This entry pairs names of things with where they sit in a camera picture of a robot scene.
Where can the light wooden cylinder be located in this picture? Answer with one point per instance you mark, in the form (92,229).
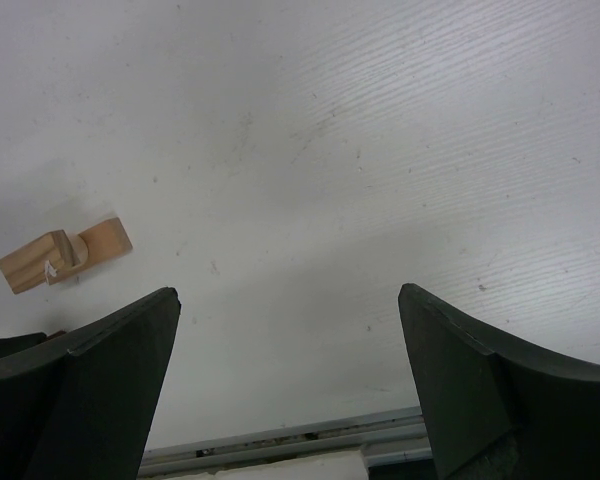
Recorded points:
(100,243)

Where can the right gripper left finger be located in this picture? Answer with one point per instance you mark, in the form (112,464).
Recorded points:
(80,405)

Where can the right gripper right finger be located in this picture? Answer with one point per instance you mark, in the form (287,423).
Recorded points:
(496,406)

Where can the light wooden plank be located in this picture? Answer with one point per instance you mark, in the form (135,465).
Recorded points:
(36,262)

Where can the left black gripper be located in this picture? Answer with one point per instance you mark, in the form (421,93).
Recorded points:
(12,345)

